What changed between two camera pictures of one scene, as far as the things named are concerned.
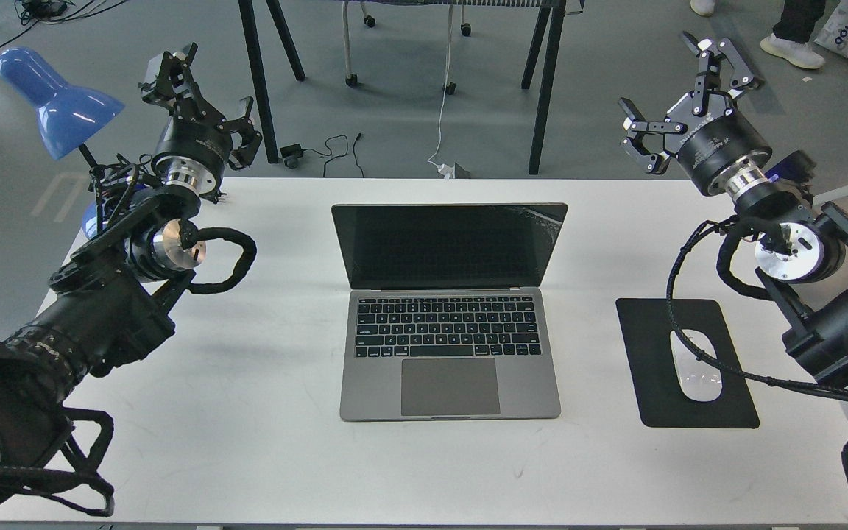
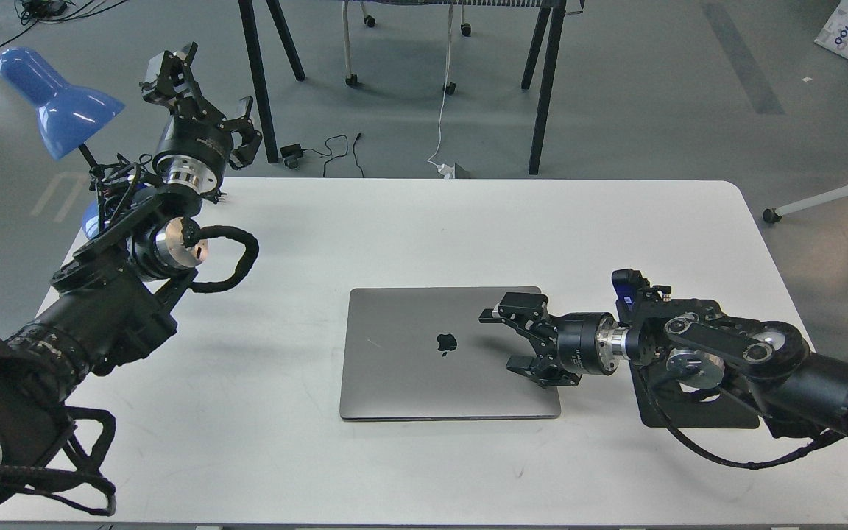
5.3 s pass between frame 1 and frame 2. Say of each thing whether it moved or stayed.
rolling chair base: stayed
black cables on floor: stayed
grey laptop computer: moved
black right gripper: moved
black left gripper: stayed
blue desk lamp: stayed
